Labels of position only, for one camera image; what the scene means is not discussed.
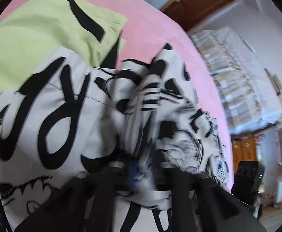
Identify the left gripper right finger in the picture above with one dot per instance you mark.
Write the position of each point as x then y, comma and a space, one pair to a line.
218, 210

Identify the wooden drawer cabinet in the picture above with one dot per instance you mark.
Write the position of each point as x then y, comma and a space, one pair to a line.
243, 150

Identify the pink bed sheet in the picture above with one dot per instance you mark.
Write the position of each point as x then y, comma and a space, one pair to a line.
146, 32

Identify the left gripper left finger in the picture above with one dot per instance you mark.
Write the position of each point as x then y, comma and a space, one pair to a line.
85, 203

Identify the lace covered furniture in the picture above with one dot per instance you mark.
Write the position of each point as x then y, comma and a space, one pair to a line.
249, 100

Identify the brown wooden door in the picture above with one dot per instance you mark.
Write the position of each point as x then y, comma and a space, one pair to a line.
188, 13

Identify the green black folded garment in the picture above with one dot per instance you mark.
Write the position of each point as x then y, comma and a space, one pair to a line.
39, 27

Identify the white black graffiti print jacket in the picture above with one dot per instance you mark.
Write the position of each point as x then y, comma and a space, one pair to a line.
68, 117

